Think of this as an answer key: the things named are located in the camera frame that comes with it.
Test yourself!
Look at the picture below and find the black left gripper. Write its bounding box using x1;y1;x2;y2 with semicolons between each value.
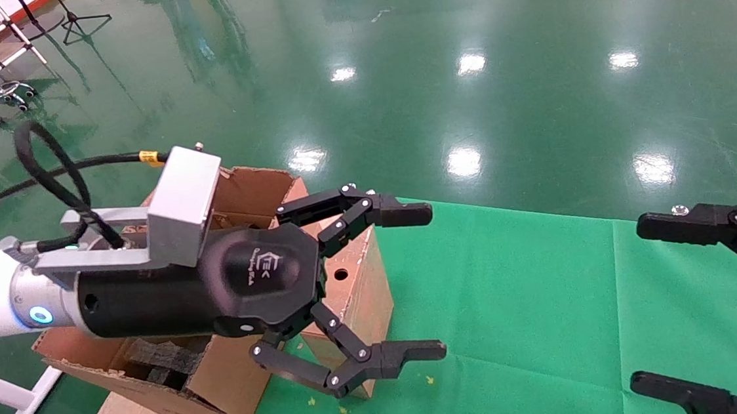
72;222;331;353

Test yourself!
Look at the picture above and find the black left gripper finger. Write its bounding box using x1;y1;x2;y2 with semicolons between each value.
247;292;450;404
273;177;436;262

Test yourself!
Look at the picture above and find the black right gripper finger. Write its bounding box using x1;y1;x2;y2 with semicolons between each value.
629;363;737;414
635;197;737;306

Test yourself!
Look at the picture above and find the small brown cardboard box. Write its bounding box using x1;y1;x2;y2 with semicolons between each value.
291;222;402;404

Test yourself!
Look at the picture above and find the large open cardboard carton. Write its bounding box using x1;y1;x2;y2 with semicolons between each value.
18;161;328;414

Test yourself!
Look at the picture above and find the black foam block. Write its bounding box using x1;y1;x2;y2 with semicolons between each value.
121;333;216;392

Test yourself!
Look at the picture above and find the green cloth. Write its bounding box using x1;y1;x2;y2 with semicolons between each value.
231;168;737;414

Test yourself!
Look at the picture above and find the black tripod stand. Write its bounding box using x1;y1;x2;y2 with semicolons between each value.
55;0;114;47

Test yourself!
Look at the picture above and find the black round-base stand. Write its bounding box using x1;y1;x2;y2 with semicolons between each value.
16;0;66;42

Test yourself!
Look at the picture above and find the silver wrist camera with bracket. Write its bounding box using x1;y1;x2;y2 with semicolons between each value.
23;142;230;280

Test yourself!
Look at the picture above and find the black braided cable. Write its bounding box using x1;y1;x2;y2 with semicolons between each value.
0;110;178;260

